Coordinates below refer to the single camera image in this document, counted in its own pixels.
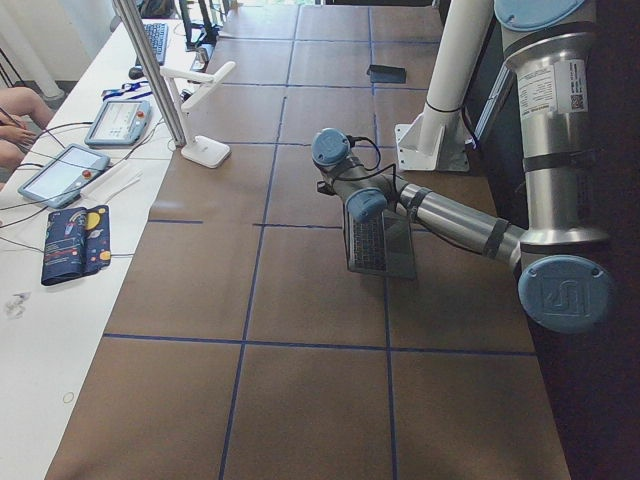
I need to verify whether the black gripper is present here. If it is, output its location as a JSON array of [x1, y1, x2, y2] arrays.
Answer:
[[316, 181, 335, 195]]

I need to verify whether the grey laptop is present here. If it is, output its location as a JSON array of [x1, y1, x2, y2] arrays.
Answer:
[[343, 208, 416, 280]]

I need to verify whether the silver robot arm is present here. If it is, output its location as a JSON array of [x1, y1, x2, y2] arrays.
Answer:
[[311, 1, 614, 334]]

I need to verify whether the black folded mouse pad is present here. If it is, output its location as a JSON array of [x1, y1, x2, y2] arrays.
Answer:
[[367, 64, 407, 84]]

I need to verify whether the black desk mouse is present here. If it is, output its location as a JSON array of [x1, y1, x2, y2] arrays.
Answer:
[[128, 65, 145, 80]]

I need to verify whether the black monitor stand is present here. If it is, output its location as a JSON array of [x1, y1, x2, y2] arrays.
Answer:
[[178, 0, 219, 52]]

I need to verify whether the teach pendant far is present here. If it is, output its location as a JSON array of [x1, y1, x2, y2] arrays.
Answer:
[[84, 100, 151, 149]]

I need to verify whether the teach pendant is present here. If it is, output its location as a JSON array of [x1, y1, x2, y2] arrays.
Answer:
[[18, 144, 111, 209], [84, 100, 151, 149]]

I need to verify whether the black keyboard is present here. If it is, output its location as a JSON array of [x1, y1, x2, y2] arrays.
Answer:
[[143, 23, 169, 65]]

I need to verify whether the dark blue space pouch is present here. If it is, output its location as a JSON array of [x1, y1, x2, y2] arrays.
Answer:
[[40, 205, 111, 286]]

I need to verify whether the teach pendant near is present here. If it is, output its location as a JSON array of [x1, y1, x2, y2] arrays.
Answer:
[[18, 144, 111, 209]]

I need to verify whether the person leg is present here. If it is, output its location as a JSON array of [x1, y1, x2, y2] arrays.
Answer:
[[1, 87, 54, 171]]

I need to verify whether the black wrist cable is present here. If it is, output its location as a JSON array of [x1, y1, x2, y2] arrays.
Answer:
[[348, 133, 399, 187]]

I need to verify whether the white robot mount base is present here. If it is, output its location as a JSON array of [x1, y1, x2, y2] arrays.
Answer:
[[395, 0, 494, 172]]

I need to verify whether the blue lanyard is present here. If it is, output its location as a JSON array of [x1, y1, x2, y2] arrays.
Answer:
[[102, 80, 152, 101]]

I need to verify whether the aluminium frame post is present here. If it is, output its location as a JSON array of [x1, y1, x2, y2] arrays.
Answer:
[[113, 0, 186, 148]]

